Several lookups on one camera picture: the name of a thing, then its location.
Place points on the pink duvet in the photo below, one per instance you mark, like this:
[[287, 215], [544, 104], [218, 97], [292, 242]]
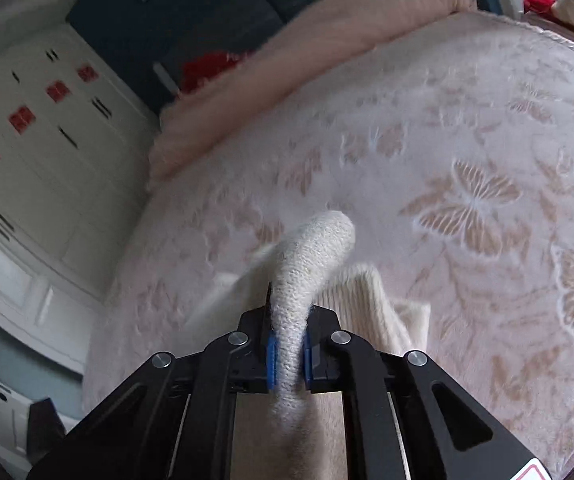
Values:
[[327, 35]]

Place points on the white wardrobe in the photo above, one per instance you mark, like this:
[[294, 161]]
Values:
[[67, 185]]

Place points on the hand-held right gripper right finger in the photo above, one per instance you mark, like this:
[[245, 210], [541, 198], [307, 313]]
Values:
[[308, 360]]

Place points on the red pillow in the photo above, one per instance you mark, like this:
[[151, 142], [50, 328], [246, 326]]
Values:
[[212, 70]]

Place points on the cream sweater with black hearts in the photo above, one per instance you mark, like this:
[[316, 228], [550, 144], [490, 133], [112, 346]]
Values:
[[317, 245]]

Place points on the pink butterfly printed blanket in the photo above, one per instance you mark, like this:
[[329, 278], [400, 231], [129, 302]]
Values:
[[467, 125]]

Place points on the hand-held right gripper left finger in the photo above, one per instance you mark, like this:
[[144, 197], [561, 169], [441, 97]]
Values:
[[270, 360]]

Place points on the teal padded headboard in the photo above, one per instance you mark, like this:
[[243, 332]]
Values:
[[207, 20]]

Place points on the red cloth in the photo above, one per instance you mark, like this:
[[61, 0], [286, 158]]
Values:
[[541, 0]]

